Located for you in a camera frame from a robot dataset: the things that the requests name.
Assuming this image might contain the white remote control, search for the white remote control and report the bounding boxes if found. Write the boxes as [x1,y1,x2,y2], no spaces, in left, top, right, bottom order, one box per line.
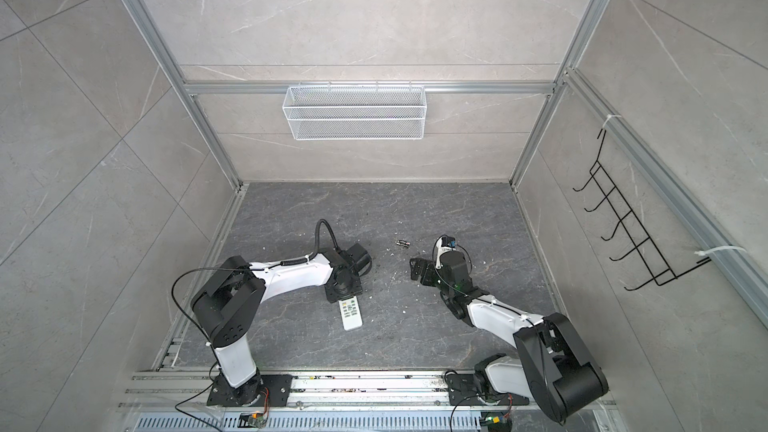
[339,297,363,331]

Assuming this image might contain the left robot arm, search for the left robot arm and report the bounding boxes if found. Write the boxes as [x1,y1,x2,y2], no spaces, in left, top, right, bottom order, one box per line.
[190,244,372,393]

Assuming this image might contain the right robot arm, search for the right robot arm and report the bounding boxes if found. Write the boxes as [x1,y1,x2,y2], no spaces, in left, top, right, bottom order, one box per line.
[410,248,609,424]

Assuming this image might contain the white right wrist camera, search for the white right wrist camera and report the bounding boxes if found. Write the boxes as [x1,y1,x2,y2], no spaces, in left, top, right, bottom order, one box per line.
[435,234,456,269]

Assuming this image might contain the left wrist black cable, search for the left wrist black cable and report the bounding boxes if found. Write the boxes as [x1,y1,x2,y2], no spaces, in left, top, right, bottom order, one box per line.
[278,218,342,268]

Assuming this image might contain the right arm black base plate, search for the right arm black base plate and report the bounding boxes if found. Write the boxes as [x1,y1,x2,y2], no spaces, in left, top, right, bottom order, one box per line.
[442,370,530,407]

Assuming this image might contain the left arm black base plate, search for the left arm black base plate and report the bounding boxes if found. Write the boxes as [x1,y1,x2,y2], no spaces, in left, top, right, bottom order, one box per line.
[206,373,294,407]

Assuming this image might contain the white wire mesh basket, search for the white wire mesh basket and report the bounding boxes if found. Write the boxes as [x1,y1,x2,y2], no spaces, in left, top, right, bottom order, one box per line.
[282,85,428,141]

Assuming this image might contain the black wire hook rack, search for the black wire hook rack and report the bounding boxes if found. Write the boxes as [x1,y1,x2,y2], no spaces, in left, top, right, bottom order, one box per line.
[572,130,712,292]

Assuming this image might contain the aluminium front rail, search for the aluminium front rail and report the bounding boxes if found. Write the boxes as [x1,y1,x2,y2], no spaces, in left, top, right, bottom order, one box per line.
[116,370,619,412]

